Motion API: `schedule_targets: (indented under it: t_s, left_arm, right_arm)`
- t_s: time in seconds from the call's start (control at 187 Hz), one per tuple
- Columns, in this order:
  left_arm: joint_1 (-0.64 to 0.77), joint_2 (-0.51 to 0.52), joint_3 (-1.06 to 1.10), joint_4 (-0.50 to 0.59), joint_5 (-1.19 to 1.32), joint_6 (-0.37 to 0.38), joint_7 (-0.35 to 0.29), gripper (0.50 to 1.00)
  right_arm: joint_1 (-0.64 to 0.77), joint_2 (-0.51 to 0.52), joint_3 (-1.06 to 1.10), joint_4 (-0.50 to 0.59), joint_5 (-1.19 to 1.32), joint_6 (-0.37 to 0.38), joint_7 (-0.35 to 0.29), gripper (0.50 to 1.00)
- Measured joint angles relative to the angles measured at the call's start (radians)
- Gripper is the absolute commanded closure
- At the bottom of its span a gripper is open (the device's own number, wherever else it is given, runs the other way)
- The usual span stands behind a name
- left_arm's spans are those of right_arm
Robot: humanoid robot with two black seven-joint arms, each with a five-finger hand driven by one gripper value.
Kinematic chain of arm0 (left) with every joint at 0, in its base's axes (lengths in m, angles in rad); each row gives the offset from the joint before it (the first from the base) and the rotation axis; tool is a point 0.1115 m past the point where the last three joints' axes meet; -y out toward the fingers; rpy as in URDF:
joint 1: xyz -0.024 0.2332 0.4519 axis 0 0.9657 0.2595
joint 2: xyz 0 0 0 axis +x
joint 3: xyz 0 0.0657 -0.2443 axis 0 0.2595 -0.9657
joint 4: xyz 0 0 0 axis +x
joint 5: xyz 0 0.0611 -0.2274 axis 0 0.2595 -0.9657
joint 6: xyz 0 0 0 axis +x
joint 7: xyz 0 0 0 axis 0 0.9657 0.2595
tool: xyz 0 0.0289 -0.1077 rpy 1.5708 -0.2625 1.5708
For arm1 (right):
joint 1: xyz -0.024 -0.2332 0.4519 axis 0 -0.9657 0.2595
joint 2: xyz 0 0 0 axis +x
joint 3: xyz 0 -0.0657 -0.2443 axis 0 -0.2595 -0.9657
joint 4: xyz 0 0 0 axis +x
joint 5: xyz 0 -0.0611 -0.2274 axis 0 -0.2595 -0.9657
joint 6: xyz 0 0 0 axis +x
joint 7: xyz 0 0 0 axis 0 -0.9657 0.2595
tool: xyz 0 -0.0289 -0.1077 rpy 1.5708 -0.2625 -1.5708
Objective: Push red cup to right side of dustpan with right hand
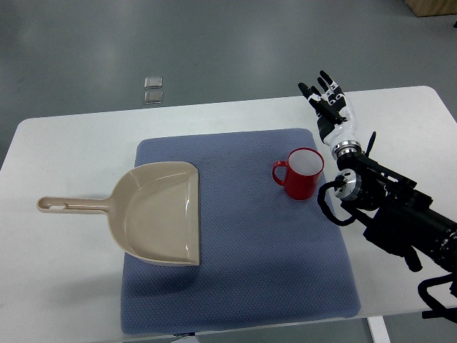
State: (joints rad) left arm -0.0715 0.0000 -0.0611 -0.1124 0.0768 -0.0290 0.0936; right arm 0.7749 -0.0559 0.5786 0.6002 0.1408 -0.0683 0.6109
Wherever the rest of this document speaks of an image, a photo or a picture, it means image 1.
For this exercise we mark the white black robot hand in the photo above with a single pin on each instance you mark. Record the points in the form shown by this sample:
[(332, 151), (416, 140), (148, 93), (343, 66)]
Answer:
[(335, 115)]

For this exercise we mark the red mug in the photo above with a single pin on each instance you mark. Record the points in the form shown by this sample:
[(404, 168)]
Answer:
[(300, 173)]

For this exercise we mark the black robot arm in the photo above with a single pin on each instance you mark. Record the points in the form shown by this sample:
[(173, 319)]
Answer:
[(396, 216)]

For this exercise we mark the beige plastic dustpan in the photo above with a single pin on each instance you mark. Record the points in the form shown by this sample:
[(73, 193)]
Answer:
[(153, 213)]

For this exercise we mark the wooden box corner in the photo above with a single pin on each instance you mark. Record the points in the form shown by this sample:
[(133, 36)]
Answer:
[(424, 8)]

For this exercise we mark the blue textured mat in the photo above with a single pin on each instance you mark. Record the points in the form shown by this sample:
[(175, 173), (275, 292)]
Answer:
[(265, 258)]

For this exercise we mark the upper metal floor plate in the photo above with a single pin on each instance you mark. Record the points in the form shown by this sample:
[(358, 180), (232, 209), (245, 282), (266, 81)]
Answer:
[(153, 82)]

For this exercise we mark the white table leg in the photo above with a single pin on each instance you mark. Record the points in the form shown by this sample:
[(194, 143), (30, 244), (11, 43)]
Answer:
[(378, 330)]

